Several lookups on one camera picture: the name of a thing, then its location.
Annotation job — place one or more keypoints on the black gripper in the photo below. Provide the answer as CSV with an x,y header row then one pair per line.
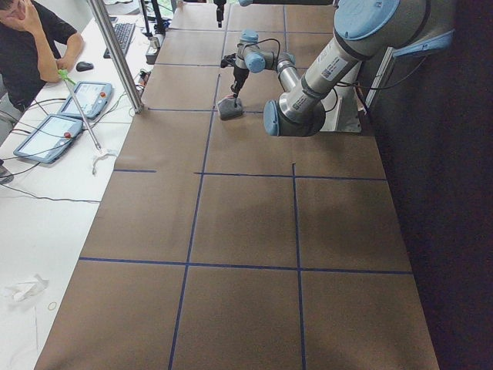
x,y
239,74

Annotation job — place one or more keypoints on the pink towel with white trim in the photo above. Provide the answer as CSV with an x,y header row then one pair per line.
x,y
227,110

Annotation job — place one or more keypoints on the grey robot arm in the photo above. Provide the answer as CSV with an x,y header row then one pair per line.
x,y
250,58
315,101

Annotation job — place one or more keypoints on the black keyboard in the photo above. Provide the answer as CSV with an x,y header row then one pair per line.
x,y
124,33

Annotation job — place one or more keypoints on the upper teach pendant tablet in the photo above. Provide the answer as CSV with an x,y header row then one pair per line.
x,y
93,98

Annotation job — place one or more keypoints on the teach pendant tablet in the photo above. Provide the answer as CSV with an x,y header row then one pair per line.
x,y
93,98
50,139

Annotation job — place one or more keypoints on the black computer mouse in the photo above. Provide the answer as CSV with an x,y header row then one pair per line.
x,y
84,66

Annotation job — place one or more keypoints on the lower teach pendant tablet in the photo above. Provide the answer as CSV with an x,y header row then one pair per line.
x,y
50,139

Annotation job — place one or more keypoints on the person in black shirt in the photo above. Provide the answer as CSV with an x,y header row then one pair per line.
x,y
35,45

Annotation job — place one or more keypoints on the crumpled white tissue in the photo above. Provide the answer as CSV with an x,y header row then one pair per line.
x,y
23,290

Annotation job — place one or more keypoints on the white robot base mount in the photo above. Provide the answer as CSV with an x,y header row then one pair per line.
x,y
341,111

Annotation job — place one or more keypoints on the grabber stick with green handle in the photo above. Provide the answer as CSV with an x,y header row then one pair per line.
x,y
100,152

